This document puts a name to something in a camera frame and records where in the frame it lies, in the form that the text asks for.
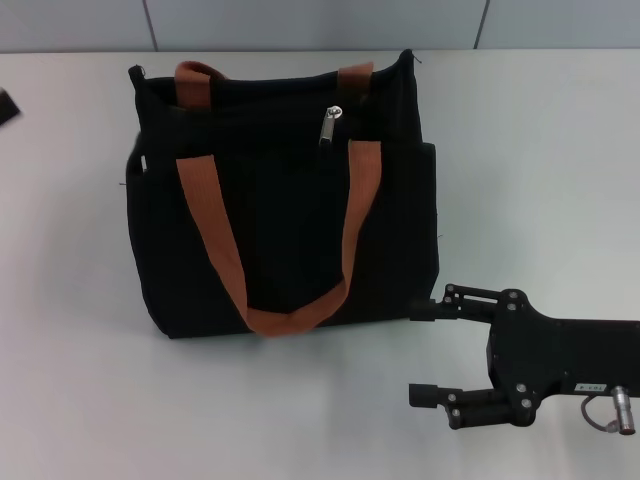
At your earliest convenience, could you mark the silver zipper pull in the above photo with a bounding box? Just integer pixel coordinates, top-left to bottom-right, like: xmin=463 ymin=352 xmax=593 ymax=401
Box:
xmin=319 ymin=105 xmax=344 ymax=146

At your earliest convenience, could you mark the right gripper connector with cable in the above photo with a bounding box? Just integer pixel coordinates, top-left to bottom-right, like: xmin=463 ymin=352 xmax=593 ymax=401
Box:
xmin=579 ymin=384 xmax=639 ymax=434

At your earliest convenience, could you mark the black bag with brown handles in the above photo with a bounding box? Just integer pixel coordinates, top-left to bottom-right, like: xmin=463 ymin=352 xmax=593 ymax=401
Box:
xmin=118 ymin=48 xmax=442 ymax=340

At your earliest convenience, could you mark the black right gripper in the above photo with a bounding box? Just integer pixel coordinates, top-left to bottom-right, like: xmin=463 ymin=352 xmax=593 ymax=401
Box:
xmin=408 ymin=283 xmax=640 ymax=431

